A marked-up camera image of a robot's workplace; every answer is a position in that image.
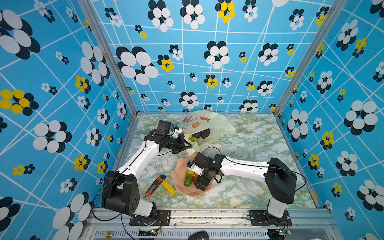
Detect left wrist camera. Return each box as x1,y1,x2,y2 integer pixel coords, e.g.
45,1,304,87
156,120,183,138

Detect translucent printed plastic bag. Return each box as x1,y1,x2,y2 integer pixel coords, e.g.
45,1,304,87
178,110,237,155

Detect red black utility knife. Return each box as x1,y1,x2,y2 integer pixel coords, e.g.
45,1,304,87
144,175,166,199

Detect aluminium front rail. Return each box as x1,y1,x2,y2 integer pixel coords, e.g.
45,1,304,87
81,209,342,240

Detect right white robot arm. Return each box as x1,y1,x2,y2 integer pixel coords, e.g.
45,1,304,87
187,153,297,219

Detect red yellow mango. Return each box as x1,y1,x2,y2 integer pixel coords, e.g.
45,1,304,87
193,174,199,182

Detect black round knob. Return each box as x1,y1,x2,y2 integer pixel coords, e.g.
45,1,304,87
188,231,210,240

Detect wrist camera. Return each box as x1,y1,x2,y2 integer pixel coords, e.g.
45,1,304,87
156,120,183,138
187,153,213,176

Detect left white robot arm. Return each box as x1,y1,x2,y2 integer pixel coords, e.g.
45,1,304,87
101,121,192,222

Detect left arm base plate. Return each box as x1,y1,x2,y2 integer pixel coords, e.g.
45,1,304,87
129,210,171,227

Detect pink scalloped plate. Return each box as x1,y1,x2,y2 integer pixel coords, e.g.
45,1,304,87
171,154,213,198

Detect yellow rectangular block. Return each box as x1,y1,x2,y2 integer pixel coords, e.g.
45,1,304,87
162,180,176,195

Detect green orange papaya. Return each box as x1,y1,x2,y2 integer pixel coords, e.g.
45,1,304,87
184,170,195,187

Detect green lime fruit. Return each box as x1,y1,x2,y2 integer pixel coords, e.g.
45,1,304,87
189,137,199,143

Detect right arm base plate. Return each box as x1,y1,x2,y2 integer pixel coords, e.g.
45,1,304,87
246,210,293,227

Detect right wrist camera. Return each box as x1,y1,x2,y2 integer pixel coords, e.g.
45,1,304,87
187,153,213,176

